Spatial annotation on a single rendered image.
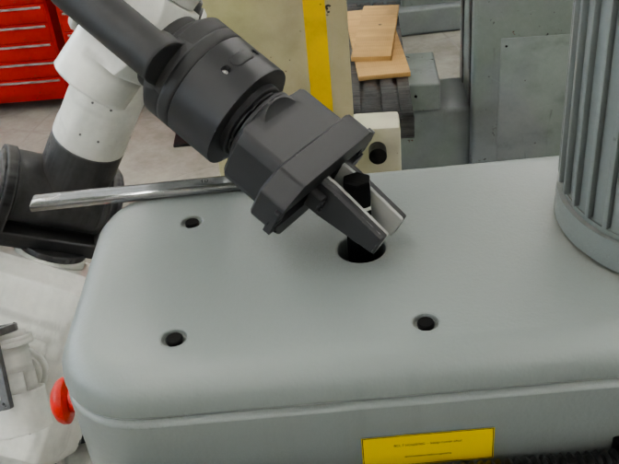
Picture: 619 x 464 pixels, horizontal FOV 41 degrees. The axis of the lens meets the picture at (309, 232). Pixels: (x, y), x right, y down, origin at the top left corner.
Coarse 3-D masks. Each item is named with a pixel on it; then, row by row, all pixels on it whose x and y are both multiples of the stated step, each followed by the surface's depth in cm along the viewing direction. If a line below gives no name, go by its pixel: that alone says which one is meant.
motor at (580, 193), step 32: (576, 0) 55; (608, 0) 51; (576, 32) 56; (608, 32) 51; (576, 64) 56; (608, 64) 52; (576, 96) 57; (608, 96) 54; (576, 128) 58; (608, 128) 54; (576, 160) 58; (608, 160) 55; (576, 192) 59; (608, 192) 56; (576, 224) 60; (608, 224) 57; (608, 256) 58
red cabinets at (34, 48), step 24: (0, 0) 512; (24, 0) 512; (48, 0) 517; (0, 24) 520; (24, 24) 521; (48, 24) 520; (0, 48) 528; (24, 48) 529; (48, 48) 529; (0, 72) 538; (24, 72) 538; (48, 72) 538; (0, 96) 547; (24, 96) 548; (48, 96) 548
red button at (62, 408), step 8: (56, 384) 70; (64, 384) 70; (56, 392) 70; (64, 392) 70; (56, 400) 69; (64, 400) 70; (56, 408) 69; (64, 408) 70; (72, 408) 70; (56, 416) 70; (64, 416) 70; (72, 416) 72
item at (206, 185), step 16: (224, 176) 73; (64, 192) 73; (80, 192) 73; (96, 192) 73; (112, 192) 72; (128, 192) 72; (144, 192) 72; (160, 192) 72; (176, 192) 72; (192, 192) 72; (208, 192) 72; (32, 208) 72; (48, 208) 72
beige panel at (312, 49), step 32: (224, 0) 227; (256, 0) 227; (288, 0) 227; (320, 0) 227; (256, 32) 232; (288, 32) 232; (320, 32) 232; (288, 64) 238; (320, 64) 237; (320, 96) 243; (352, 96) 244; (224, 160) 254
